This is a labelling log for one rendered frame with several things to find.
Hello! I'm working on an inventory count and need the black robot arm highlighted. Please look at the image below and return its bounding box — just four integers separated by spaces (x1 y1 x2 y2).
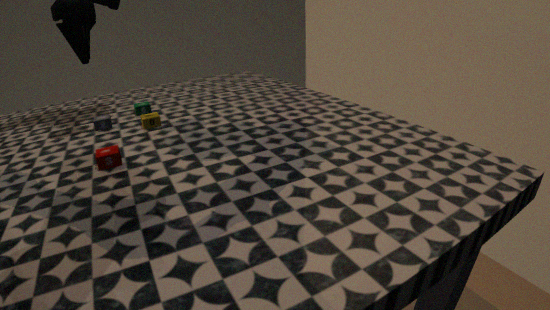
92 0 120 10

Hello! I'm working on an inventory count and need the red block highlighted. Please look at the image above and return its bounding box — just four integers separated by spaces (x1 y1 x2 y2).
96 145 122 171

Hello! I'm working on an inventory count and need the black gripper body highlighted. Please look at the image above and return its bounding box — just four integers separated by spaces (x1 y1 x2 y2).
50 0 96 22

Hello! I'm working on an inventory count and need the green block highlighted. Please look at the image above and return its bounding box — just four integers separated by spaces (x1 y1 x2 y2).
134 102 152 116

